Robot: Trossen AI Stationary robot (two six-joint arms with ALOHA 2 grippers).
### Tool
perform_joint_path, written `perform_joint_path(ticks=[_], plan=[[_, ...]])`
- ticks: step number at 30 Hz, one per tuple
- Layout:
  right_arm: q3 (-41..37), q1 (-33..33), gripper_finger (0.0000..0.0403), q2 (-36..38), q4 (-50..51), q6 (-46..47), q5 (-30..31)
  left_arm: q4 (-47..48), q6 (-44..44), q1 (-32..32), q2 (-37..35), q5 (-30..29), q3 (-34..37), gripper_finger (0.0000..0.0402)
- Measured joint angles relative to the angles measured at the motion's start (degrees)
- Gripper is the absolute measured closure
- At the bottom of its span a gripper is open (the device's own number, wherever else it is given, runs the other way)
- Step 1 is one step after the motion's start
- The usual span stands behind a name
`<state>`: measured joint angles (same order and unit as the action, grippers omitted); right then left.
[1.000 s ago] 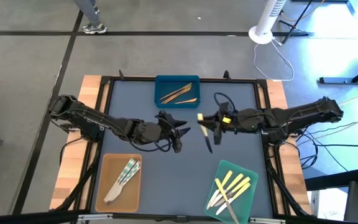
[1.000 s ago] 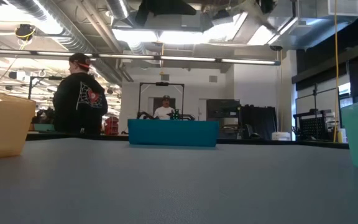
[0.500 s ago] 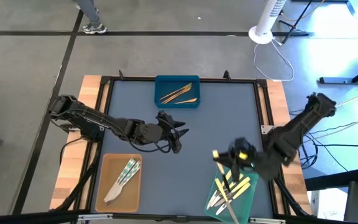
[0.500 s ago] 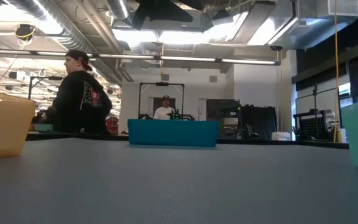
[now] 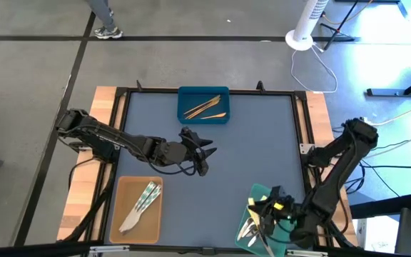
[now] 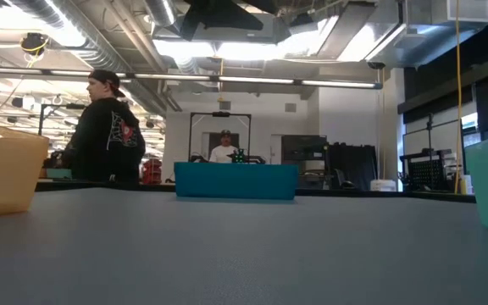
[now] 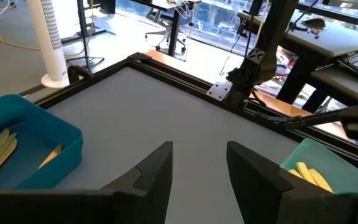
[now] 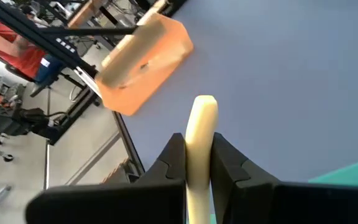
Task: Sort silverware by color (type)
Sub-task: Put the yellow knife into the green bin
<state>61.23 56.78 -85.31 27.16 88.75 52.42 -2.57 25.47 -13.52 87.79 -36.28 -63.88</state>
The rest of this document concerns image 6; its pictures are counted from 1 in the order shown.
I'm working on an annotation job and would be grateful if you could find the black mesh cart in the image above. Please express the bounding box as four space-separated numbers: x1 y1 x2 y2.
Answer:
399 147 465 194

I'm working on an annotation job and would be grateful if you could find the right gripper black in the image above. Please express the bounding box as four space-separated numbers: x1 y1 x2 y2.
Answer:
179 0 280 42

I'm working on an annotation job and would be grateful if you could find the black background gantry frame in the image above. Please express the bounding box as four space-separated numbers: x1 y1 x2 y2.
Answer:
37 103 86 137
187 111 252 164

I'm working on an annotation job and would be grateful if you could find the black table frame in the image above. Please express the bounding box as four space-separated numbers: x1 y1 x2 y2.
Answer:
35 180 478 203

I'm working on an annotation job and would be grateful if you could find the black ceiling cable reel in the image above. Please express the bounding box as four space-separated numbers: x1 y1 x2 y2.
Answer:
19 31 50 56

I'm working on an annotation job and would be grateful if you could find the blue plastic bin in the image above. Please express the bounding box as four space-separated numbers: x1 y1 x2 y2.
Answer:
173 161 300 202

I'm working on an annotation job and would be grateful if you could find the black shelf cabinet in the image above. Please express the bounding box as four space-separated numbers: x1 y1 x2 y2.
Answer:
280 134 329 191

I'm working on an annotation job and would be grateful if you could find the yellow hanging cable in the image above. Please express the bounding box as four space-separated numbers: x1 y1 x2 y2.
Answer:
454 0 463 195

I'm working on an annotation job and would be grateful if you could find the long ceiling light fixture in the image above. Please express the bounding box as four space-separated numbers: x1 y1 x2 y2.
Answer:
0 65 384 90

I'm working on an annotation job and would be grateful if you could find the black curtain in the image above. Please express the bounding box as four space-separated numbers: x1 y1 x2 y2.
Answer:
327 142 379 191

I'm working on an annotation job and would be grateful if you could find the round silver ceiling duct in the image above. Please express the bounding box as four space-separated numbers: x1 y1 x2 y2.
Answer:
144 0 177 27

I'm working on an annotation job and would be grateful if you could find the orange plastic bin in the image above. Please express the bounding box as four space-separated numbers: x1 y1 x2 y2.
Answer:
0 121 51 220

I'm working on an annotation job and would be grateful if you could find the small teal box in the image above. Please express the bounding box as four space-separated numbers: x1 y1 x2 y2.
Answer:
46 168 74 180

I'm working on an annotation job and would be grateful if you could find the red bin shelf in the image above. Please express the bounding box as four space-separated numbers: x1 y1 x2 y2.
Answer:
141 157 164 186

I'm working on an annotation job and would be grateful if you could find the person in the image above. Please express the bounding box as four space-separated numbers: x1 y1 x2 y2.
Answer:
208 129 241 164
57 69 147 191

